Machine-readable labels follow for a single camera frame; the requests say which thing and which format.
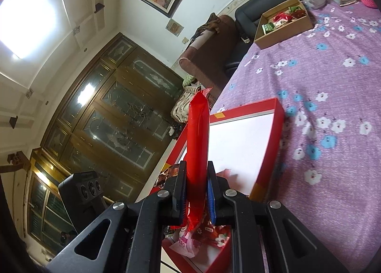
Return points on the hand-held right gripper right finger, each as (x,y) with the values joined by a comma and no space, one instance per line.
(211,198)

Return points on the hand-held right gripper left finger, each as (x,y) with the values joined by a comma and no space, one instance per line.
(178,192)

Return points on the dark red snack packet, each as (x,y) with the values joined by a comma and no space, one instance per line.
(166,176)

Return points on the red white-patterned snack packet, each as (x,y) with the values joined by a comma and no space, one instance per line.
(218,232)

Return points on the pink bear snack packet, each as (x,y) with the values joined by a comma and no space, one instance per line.
(186,243)

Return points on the long plain red snack packet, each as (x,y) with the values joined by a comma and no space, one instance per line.
(196,142)

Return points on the red box with white inside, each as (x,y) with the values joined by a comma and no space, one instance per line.
(268,106)

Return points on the gold framed glass door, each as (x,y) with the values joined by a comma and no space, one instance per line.
(44,201)

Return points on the brown patterned blanket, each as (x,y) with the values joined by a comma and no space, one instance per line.
(181,106)

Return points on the wooden glass-door cabinet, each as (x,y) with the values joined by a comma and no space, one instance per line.
(119,106)

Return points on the green pillow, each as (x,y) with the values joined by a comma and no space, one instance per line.
(187,80)

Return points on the brown armchair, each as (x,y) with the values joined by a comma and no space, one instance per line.
(208,61)

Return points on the purple floral tablecloth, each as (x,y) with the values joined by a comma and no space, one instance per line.
(327,82)

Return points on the dark cloth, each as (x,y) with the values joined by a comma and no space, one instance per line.
(210,25)

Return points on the brown cardboard box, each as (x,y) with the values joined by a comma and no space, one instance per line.
(285,36)

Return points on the small green snack packet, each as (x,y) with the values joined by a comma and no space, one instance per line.
(267,28)

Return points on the small red snack packet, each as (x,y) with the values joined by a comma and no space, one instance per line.
(297,13)
(282,19)

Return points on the ceiling light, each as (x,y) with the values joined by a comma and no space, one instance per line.
(23,13)

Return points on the black leather sofa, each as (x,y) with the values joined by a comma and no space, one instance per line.
(268,1)

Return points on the dark wooden wall bracket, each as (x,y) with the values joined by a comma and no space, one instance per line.
(13,122)

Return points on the wall socket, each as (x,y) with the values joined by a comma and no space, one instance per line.
(185,40)

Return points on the small wall picture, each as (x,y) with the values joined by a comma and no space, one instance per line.
(174,27)

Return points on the small dark wall shelf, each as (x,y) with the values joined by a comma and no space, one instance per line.
(100,8)

